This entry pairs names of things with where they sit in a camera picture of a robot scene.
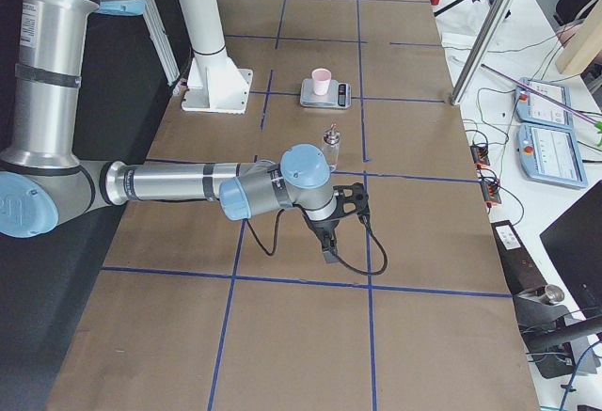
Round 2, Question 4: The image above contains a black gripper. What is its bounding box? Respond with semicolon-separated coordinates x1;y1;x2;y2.
303;206;346;263

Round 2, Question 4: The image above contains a clear glass sauce bottle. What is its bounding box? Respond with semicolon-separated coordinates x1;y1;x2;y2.
322;122;341;171

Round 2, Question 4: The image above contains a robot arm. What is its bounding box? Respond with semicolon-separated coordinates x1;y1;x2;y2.
1;0;172;270

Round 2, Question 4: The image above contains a silver electronic kitchen scale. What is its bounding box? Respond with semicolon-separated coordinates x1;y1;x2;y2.
299;78;351;110

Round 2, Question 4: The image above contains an orange black power strip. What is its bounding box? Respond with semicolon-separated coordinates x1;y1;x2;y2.
469;143;501;210

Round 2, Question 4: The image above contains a black box with label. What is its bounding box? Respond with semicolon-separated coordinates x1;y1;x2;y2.
491;220;547;295

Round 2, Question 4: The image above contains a near blue teach pendant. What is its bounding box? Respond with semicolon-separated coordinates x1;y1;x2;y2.
516;123;588;189

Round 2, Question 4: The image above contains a blue teach pendant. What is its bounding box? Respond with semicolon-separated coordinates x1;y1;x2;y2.
516;123;588;189
515;77;574;128

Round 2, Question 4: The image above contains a far blue teach pendant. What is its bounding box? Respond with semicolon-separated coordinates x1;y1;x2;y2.
515;77;574;128

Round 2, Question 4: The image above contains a metal reacher grabber stick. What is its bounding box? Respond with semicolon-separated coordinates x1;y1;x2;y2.
480;63;602;134

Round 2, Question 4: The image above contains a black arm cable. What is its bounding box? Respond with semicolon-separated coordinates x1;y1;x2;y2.
244;208;389;276

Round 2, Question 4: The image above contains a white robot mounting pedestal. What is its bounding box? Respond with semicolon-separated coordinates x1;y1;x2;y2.
179;0;253;114

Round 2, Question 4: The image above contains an aluminium frame post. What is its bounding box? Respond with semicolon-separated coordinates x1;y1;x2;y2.
450;0;514;105

